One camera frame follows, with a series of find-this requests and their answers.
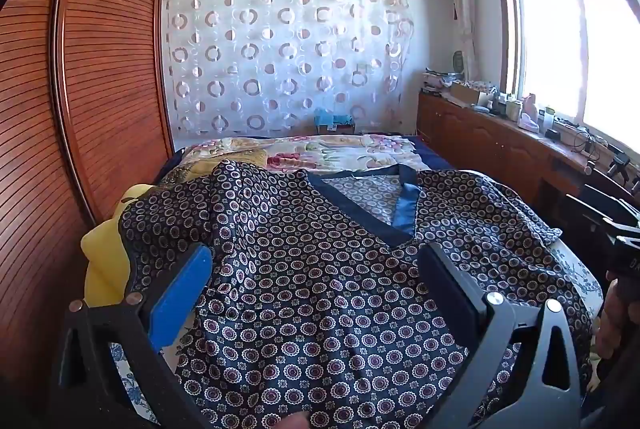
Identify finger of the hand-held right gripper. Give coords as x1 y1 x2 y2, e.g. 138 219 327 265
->
566 193 621 237

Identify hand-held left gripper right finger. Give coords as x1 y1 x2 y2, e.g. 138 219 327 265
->
417 243 583 429

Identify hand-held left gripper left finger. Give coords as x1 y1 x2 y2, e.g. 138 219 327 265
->
59 243 216 429

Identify dark blue circle-patterned shirt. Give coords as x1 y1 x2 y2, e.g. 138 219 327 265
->
117 160 596 429

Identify person's right hand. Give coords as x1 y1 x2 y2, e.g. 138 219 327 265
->
597 274 632 362

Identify white blue-flowered sheet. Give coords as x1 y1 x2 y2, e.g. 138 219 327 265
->
107 239 608 429

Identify small black tripod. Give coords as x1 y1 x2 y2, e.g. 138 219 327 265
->
607 151 635 184

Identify yellow pillow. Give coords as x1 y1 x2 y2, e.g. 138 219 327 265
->
82 184 151 310

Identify pink bottle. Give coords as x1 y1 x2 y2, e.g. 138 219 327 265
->
517 94 541 130

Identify long wooden cabinet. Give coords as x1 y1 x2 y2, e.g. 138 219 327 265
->
416 91 640 230

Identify wooden framed window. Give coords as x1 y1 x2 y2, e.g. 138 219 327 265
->
492 0 640 154

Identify open cardboard box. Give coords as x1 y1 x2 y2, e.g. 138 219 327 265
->
447 81 483 106

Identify floral bed blanket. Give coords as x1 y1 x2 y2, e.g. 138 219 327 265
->
170 134 418 182

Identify cardboard box with blue cloth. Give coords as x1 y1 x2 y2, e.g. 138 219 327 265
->
314 109 357 134

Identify stack of papers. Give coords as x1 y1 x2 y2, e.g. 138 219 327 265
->
422 68 453 94

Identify wooden slatted wardrobe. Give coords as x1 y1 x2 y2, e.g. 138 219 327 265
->
0 0 176 429

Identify sheer circle-patterned curtain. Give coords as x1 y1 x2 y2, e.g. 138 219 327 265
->
162 0 416 140

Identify tangle of black cables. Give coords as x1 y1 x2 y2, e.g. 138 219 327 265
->
570 129 608 156

